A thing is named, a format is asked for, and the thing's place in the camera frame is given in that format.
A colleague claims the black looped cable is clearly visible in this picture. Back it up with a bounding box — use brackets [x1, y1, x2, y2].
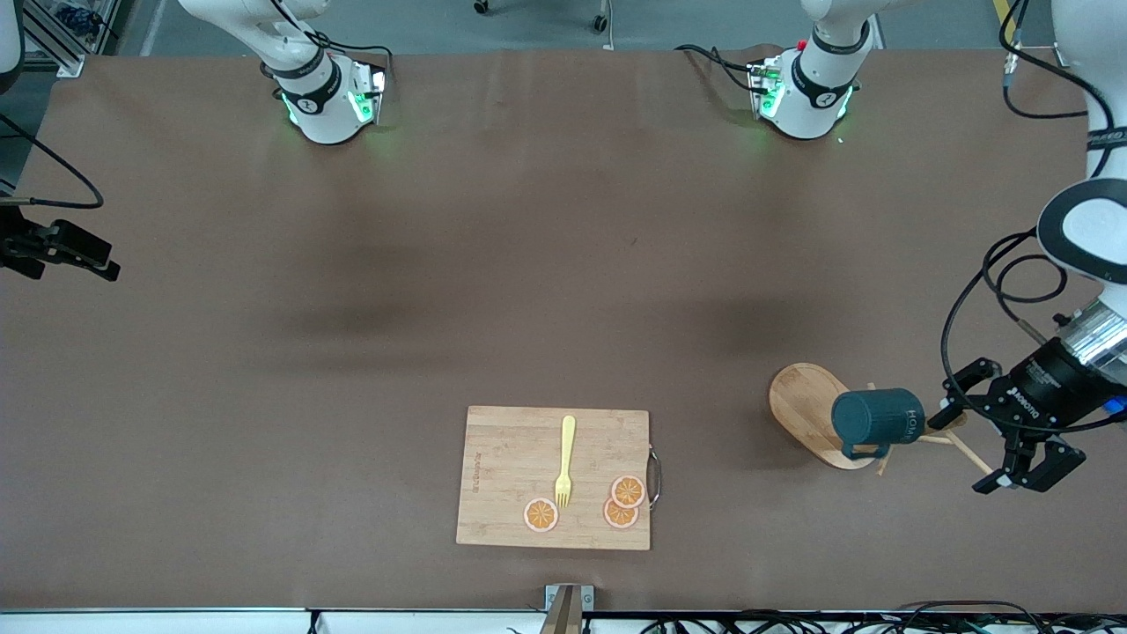
[885, 601, 1053, 634]

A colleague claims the brown pole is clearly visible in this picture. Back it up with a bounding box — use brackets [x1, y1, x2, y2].
[539, 588, 582, 634]

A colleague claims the yellow fork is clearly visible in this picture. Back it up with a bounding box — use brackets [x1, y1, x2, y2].
[554, 416, 578, 510]

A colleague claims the black cable tangle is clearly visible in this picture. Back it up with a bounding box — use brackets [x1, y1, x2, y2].
[638, 615, 881, 634]

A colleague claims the bamboo cutting board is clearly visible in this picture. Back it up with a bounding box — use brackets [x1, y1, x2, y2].
[455, 405, 663, 552]

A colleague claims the grey metal bracket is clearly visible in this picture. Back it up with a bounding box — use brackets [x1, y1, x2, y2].
[544, 584, 594, 634]

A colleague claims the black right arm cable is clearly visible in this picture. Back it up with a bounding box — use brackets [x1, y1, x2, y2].
[0, 0, 393, 210]

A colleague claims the teal cup with yellow inside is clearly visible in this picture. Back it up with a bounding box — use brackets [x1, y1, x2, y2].
[831, 387, 927, 461]

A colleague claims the black base power cable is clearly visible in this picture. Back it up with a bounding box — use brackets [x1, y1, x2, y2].
[674, 42, 762, 93]

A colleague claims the wooden mug rack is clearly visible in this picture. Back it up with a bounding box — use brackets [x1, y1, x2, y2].
[769, 362, 998, 478]

